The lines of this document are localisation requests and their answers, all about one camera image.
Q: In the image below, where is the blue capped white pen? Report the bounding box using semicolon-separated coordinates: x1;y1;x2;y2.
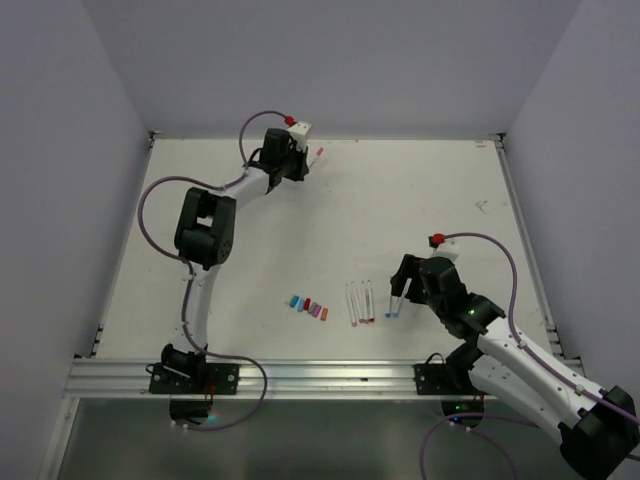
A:
392;294;404;318

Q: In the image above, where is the pink capped white pen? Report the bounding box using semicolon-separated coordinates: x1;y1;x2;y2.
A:
307;147;325;168

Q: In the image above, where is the red capped white pen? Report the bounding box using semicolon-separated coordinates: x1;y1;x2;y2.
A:
363;280;375;323

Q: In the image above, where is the orange white pen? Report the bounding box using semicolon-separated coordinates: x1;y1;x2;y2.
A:
345;284;358;327

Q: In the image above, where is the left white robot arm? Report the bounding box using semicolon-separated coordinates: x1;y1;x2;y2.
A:
161;122;312;393

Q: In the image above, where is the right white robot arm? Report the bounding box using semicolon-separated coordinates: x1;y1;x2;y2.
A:
390;254;639;479

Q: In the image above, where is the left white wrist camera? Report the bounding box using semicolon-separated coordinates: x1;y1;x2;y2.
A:
287;122;312;152

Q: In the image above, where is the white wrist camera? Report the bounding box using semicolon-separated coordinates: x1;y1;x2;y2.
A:
287;122;312;152
431;239;460;263

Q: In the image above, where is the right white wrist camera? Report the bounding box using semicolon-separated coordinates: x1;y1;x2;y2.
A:
431;239;460;263

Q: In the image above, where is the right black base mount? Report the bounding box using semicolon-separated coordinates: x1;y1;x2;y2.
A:
413;344;486;429

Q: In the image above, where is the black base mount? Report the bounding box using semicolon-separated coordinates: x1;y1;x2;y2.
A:
145;344;240;426
413;344;486;429

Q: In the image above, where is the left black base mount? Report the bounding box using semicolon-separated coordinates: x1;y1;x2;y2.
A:
145;344;240;426

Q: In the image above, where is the aluminium mounting rail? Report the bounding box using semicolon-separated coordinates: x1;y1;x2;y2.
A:
63;358;474;401

